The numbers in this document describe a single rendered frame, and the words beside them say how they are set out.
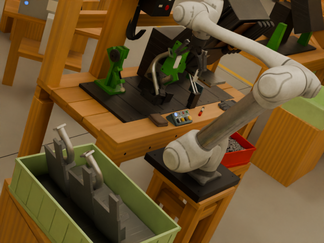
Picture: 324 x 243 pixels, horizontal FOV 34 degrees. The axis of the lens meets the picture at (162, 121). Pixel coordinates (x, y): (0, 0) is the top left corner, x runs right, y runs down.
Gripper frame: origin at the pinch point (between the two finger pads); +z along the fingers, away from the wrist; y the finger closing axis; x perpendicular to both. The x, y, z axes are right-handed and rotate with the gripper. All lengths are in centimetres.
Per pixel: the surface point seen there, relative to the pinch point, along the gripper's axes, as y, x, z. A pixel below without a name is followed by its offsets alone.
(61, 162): 12, -80, 26
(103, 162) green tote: 7, -48, 38
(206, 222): 41, 11, 70
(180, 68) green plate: -28, 38, 17
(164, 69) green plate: -37, 36, 22
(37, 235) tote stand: 21, -91, 54
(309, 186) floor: 24, 238, 132
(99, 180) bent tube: 31, -78, 22
